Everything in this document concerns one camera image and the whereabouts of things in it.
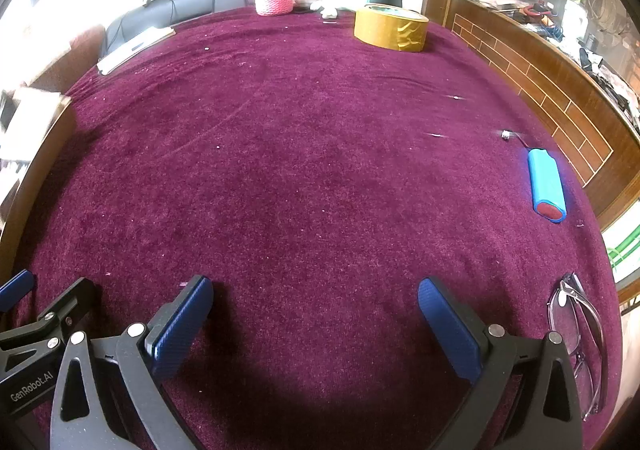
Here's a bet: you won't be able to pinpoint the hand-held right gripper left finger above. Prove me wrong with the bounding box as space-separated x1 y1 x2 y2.
49 275 214 450

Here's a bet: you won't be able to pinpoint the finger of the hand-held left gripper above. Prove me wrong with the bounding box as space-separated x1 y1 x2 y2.
0 277 97 366
0 269 36 313

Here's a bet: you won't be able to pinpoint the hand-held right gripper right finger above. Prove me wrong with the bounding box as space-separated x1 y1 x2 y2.
419 278 583 450

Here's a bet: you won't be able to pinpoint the wooden storage box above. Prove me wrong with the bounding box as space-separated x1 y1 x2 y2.
0 86 76 281

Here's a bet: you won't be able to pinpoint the blue battery pack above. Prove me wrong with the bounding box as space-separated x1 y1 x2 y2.
501 129 567 223

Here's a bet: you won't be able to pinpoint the green plastic object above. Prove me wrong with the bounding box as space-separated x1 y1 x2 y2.
605 225 640 271

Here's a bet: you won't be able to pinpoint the brown armchair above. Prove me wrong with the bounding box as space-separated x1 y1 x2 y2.
30 25 108 91

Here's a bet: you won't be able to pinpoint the white flat box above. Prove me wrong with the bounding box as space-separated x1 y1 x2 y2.
97 26 177 76

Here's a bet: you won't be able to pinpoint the wooden brick-pattern counter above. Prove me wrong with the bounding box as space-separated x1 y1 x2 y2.
422 0 640 231

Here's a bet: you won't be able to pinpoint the brown tape roll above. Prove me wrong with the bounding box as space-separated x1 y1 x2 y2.
354 3 430 52

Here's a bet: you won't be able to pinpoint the pile of cluttered items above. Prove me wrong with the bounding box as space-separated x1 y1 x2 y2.
515 0 640 131

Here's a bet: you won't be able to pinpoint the clear frame glasses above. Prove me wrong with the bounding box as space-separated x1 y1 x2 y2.
547 272 608 421

